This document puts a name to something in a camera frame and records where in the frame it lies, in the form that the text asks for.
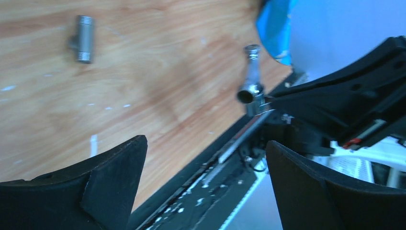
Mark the blue printed cloth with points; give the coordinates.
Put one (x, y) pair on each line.
(273, 24)

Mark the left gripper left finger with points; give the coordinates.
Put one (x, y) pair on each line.
(95, 194)

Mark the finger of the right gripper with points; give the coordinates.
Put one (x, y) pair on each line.
(345, 98)

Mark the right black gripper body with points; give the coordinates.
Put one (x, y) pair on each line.
(392, 104)

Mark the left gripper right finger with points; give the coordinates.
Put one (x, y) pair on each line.
(311, 196)

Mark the chrome faucet tap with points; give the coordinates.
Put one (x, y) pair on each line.
(251, 91)

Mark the grey threaded tee fitting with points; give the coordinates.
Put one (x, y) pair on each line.
(82, 42)

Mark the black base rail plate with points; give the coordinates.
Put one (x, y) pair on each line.
(210, 191)

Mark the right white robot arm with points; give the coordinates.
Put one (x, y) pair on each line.
(387, 151)

